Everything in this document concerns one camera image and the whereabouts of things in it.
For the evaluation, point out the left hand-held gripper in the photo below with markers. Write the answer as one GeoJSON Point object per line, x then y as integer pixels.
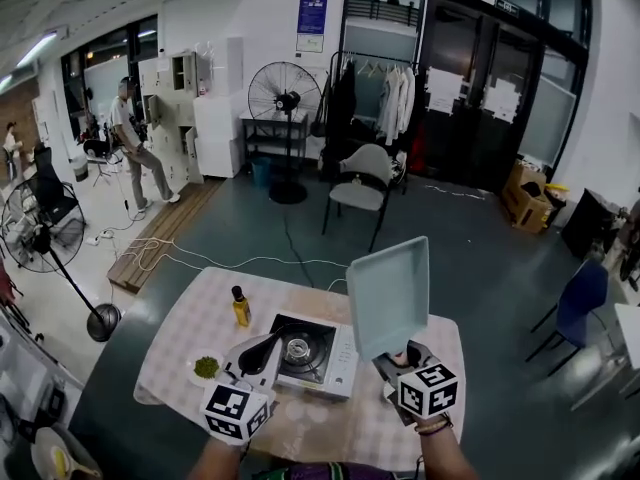
{"type": "Point", "coordinates": [235, 408]}

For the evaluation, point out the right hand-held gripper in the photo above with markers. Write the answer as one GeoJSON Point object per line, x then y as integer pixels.
{"type": "Point", "coordinates": [430, 388]}

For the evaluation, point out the white portable gas stove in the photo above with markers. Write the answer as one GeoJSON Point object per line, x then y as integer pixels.
{"type": "Point", "coordinates": [325, 363]}

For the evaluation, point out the person's right forearm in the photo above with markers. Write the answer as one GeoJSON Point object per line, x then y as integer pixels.
{"type": "Point", "coordinates": [445, 455]}

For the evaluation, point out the person's left forearm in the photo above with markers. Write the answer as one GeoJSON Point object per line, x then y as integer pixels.
{"type": "Point", "coordinates": [215, 463]}

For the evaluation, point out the yellow oil bottle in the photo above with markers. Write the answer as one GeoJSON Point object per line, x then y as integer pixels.
{"type": "Point", "coordinates": [241, 310]}

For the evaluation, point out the white plate of green peas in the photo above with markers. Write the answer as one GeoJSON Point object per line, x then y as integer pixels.
{"type": "Point", "coordinates": [206, 367]}

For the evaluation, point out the checkered tablecloth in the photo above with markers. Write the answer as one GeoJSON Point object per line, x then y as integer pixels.
{"type": "Point", "coordinates": [330, 433]}

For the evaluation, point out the person's striped clothing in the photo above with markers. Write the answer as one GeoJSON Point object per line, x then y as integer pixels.
{"type": "Point", "coordinates": [330, 470]}

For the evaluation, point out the wooden floor platform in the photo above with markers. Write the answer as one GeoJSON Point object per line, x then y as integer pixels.
{"type": "Point", "coordinates": [160, 233]}

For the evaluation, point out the grey padded chair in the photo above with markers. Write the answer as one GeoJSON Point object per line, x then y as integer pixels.
{"type": "Point", "coordinates": [362, 183]}

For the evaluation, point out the blue waste bin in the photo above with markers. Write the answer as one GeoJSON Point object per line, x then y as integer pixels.
{"type": "Point", "coordinates": [261, 172]}

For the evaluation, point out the blue chair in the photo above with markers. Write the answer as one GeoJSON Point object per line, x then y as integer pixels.
{"type": "Point", "coordinates": [582, 298]}

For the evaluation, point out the white power strip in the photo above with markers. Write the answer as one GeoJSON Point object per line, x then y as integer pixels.
{"type": "Point", "coordinates": [100, 237]}

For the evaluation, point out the open cardboard box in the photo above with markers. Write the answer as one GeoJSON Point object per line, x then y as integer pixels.
{"type": "Point", "coordinates": [525, 203]}

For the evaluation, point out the white cabinet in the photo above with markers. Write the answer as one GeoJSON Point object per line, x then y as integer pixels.
{"type": "Point", "coordinates": [217, 138]}

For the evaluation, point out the black shelf table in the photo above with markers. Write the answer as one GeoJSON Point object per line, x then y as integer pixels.
{"type": "Point", "coordinates": [272, 133]}

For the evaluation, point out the plate with yellow food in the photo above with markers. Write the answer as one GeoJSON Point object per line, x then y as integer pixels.
{"type": "Point", "coordinates": [55, 455]}

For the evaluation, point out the white side table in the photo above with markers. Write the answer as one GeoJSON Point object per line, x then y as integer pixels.
{"type": "Point", "coordinates": [629, 328]}

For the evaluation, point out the black bin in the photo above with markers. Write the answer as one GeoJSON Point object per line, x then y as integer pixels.
{"type": "Point", "coordinates": [587, 223]}

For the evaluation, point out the black tilted standing fan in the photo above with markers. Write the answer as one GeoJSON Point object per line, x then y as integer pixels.
{"type": "Point", "coordinates": [45, 238]}

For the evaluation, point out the black standing fan round base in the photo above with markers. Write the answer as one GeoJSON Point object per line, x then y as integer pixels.
{"type": "Point", "coordinates": [286, 100]}

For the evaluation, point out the white metal lockers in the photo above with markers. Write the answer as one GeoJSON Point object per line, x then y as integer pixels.
{"type": "Point", "coordinates": [172, 113]}

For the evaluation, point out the black clothes rack with garments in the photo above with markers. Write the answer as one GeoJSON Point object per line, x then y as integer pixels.
{"type": "Point", "coordinates": [395, 103]}

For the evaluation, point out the black office chair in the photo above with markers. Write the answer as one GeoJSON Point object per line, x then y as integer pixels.
{"type": "Point", "coordinates": [52, 193]}

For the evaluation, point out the white paper sheet on door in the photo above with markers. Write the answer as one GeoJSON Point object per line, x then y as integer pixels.
{"type": "Point", "coordinates": [444, 90]}
{"type": "Point", "coordinates": [502, 100]}

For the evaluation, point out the blue wall poster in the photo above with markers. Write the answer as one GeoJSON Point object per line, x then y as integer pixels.
{"type": "Point", "coordinates": [312, 15]}

